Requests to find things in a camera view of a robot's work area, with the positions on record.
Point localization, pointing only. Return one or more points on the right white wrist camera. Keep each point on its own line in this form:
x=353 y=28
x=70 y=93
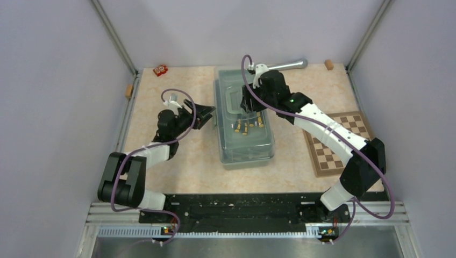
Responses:
x=257 y=71

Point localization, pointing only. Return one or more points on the wooden block back right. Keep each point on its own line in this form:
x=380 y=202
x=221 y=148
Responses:
x=329 y=64

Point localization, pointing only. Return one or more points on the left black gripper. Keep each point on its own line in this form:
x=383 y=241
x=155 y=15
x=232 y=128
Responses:
x=202 y=115

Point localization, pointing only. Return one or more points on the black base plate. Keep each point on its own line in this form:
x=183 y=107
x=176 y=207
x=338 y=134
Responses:
x=246 y=213

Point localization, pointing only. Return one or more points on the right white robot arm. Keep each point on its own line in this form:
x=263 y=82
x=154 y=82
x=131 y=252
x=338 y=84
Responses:
x=364 y=160

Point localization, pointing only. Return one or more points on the silver metal cylinder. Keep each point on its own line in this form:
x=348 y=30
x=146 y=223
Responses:
x=299 y=64

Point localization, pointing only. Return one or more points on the wooden block left edge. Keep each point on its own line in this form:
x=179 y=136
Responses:
x=129 y=91

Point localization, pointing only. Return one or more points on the green plastic toolbox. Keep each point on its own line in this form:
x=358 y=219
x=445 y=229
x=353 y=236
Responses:
x=237 y=151

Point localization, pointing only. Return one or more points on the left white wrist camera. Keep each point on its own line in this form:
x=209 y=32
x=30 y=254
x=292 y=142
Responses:
x=172 y=104

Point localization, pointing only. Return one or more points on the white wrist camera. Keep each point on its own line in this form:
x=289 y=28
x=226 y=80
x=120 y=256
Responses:
x=257 y=71
x=172 y=104

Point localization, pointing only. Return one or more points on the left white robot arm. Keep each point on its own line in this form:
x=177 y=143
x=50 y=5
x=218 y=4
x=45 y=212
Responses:
x=124 y=175

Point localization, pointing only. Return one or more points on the black yellow screwdriver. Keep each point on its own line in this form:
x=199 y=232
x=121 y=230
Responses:
x=245 y=126
x=237 y=126
x=260 y=120

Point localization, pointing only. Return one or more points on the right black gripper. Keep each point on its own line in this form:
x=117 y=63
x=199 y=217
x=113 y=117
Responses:
x=248 y=98

